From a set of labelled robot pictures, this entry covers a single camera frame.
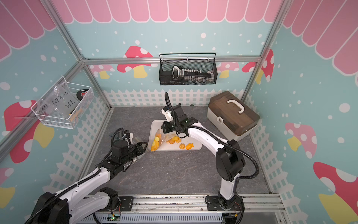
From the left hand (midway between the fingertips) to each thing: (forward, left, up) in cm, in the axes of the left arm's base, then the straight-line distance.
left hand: (146, 146), depth 85 cm
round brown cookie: (+9, -14, -8) cm, 19 cm away
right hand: (+9, -10, +9) cm, 16 cm away
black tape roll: (+21, +37, +23) cm, 49 cm away
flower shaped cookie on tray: (+6, -22, -9) cm, 25 cm away
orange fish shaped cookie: (+6, -27, -10) cm, 30 cm away
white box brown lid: (+21, -55, +6) cm, 60 cm away
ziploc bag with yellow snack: (+3, -10, +6) cm, 12 cm away
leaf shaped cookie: (+9, -20, -8) cm, 23 cm away
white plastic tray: (+8, -19, -9) cm, 22 cm away
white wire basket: (-2, +29, +26) cm, 39 cm away
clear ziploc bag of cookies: (+9, +10, -8) cm, 16 cm away
